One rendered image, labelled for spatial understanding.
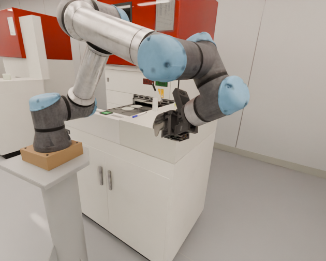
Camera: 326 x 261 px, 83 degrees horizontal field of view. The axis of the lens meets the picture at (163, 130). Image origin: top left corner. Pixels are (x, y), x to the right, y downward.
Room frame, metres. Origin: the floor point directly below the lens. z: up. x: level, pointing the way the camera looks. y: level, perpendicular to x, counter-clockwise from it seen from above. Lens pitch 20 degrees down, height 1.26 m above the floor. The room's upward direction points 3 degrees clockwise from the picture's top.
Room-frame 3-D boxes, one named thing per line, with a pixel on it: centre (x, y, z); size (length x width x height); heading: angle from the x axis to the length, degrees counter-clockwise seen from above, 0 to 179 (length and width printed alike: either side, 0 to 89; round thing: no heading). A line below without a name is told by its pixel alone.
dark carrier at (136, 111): (1.40, 0.20, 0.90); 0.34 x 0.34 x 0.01; 58
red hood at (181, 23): (1.96, 0.08, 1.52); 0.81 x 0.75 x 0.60; 58
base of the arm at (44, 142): (0.77, 0.50, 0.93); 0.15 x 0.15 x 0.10
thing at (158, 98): (1.18, 0.05, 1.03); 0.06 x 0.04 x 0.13; 148
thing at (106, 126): (1.13, 0.45, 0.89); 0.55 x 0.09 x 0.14; 58
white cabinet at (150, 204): (1.27, 0.19, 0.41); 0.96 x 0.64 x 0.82; 58
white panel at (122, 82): (1.69, 0.25, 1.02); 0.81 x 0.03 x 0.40; 58
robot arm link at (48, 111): (0.77, 0.50, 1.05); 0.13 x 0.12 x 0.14; 142
